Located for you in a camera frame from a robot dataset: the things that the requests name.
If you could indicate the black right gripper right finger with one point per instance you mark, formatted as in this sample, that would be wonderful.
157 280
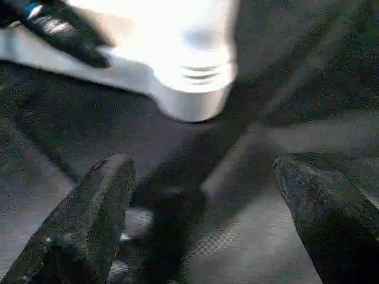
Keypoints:
337 225

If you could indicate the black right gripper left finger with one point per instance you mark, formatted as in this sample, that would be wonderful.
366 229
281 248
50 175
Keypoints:
77 231

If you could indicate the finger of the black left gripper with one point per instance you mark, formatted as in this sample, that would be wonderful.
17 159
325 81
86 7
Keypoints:
65 32

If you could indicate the white plastic table leg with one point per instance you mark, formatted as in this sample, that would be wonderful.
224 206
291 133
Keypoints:
177 35

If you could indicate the white plastic table top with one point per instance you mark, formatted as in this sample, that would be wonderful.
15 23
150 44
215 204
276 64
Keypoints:
189 106

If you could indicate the black plastic mat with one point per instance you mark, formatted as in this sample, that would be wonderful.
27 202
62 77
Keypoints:
284 89

